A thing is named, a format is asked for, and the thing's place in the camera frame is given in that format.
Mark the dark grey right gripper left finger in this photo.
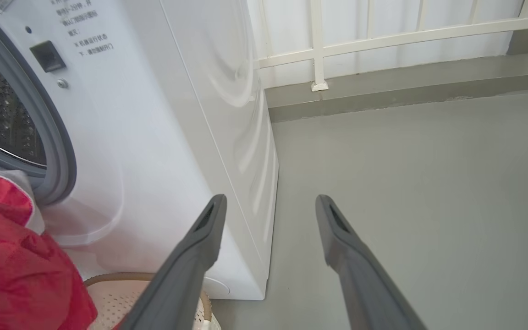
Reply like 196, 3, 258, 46
120, 194, 228, 330

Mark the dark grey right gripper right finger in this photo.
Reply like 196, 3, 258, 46
315, 194, 428, 330

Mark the red and white garment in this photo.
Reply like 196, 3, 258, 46
0, 170, 99, 330

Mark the cream basket with brown rim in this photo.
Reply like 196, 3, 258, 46
83, 273, 222, 330

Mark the white front-load washing machine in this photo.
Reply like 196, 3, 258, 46
0, 0, 279, 301

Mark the white metal railing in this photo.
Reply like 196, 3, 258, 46
246, 0, 528, 92

